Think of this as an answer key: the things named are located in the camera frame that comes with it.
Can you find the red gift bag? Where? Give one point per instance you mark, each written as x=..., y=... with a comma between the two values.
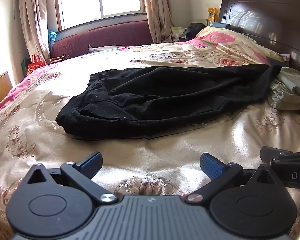
x=36, y=62

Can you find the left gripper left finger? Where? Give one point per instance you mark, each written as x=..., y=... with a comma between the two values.
x=79, y=176

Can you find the folded grey-green clothes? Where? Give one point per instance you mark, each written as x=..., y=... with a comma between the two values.
x=285, y=90

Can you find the black pants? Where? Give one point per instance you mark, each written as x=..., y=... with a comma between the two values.
x=133, y=103

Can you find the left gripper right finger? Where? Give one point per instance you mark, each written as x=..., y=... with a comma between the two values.
x=222, y=176

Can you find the floral satin bedspread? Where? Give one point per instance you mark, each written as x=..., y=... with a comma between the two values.
x=161, y=164

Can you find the maroon upholstered bench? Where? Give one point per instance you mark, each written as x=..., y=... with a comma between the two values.
x=124, y=34

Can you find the window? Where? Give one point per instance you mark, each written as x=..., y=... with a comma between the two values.
x=71, y=13

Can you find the dark wooden headboard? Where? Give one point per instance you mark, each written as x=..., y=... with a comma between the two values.
x=274, y=24

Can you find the beige curtain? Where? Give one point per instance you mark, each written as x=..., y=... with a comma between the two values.
x=33, y=16
x=159, y=20

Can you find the black bag on nightstand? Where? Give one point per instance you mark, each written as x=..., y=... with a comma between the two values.
x=193, y=29

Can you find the beige curtain right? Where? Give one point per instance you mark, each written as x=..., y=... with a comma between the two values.
x=159, y=20

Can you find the orange snack package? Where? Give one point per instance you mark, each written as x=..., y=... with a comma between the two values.
x=213, y=14

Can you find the blue plastic bag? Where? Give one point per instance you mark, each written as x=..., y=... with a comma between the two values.
x=51, y=38

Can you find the beige curtain left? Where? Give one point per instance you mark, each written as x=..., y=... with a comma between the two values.
x=33, y=16

